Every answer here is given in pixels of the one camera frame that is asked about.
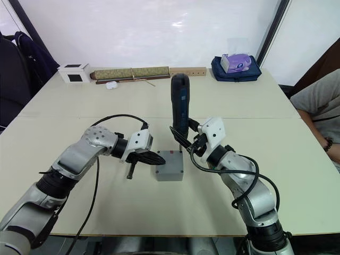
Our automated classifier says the person in grey shirt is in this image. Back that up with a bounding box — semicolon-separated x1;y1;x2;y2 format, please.
290;71;340;173

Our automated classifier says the dark wooden scroll rod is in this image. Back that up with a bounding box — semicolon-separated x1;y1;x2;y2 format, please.
95;75;171;86

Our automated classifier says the navy blue fabric pouch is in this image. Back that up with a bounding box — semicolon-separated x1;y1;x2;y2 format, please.
211;55;262;82

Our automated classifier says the wooden block with holes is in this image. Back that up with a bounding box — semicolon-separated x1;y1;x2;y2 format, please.
169;67;207;77

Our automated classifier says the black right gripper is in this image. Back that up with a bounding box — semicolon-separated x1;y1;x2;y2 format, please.
169;118;211;158

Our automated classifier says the white box with black squares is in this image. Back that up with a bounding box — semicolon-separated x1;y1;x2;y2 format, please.
57;63;90;84

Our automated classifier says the black office chair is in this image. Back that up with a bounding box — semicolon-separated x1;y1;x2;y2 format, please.
0;31;33;128

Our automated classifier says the dark jacket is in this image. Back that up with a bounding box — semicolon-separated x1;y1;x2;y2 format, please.
14;31;61;90

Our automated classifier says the grey plastic box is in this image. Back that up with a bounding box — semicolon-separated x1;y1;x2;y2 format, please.
155;172;185;182

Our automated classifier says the purple tissue pack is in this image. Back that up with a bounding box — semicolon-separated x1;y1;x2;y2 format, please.
219;53;253;74

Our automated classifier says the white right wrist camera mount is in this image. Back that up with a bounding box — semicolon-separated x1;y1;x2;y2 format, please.
197;116;226;163

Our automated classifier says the brown wooden panel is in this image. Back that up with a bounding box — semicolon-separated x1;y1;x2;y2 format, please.
291;39;340;99

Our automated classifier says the dark blue electric screwdriver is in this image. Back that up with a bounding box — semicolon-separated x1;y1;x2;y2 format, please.
170;73;191;154

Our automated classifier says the dark window frame post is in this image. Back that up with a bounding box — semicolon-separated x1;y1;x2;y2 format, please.
7;0;58;70
255;0;291;69

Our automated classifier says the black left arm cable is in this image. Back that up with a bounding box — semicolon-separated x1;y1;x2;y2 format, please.
66;114;149;255

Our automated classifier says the rolled olive patterned scroll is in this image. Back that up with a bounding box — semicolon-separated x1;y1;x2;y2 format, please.
89;66;171;80

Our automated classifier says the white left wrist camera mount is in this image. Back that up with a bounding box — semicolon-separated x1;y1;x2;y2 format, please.
119;129;154;163

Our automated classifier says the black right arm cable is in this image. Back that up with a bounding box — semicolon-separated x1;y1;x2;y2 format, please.
190;144;281;210

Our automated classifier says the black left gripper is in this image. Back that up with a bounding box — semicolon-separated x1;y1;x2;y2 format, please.
124;150;167;181

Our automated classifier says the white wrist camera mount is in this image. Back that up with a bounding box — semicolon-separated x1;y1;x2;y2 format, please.
197;116;226;163
119;129;154;163

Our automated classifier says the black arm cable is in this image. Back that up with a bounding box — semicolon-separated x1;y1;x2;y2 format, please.
190;144;281;210
66;114;149;255

